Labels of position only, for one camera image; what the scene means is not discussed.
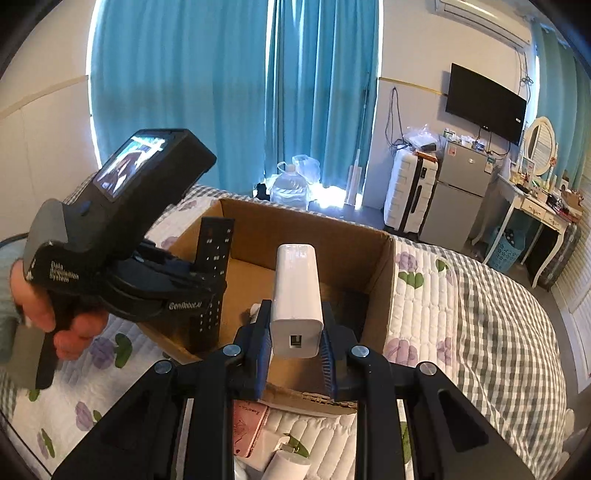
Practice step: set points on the black wall television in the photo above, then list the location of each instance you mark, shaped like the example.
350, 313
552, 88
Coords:
485, 104

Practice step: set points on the wide teal curtain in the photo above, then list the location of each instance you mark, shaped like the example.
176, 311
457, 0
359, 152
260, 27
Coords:
184, 83

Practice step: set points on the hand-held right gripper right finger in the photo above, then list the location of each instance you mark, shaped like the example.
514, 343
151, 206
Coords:
326, 364

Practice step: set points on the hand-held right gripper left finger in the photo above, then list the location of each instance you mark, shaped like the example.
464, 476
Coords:
261, 364

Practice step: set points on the oval white-framed mirror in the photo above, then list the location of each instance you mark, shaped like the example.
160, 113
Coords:
539, 143

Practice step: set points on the person's left hand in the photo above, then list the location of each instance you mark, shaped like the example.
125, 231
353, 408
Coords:
69, 318

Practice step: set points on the grey mini fridge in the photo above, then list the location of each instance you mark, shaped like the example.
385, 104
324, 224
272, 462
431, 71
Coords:
457, 194

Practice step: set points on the white dressing table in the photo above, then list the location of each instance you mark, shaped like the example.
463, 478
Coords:
540, 212

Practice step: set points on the white charger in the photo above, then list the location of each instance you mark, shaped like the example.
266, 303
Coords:
291, 466

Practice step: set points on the white power bank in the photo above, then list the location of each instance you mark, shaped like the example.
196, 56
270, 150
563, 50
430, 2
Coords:
295, 295

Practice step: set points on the teal curtain beside mirror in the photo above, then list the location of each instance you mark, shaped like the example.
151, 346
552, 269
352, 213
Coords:
577, 115

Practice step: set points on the white air conditioner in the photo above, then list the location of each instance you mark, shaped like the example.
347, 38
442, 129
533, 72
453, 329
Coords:
485, 21

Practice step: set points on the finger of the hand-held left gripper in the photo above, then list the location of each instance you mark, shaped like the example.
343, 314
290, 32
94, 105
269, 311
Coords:
184, 272

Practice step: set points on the teal plastic basket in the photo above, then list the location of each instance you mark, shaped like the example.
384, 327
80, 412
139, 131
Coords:
505, 249

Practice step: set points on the clear plastic bag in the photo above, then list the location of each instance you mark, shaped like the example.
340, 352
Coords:
308, 168

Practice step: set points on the white suitcase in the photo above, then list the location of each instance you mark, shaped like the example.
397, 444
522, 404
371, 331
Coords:
406, 189

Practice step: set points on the black remote control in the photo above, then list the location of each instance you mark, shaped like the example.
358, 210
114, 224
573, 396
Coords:
215, 240

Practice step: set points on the clear water jug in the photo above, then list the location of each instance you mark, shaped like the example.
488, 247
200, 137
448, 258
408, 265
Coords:
290, 187

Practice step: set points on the grey checked bedsheet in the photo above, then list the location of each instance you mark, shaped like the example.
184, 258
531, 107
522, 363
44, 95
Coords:
503, 346

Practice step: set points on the narrow teal curtain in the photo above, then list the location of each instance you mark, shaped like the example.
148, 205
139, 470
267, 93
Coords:
323, 92

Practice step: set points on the cardboard box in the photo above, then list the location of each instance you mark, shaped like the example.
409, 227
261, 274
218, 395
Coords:
300, 230

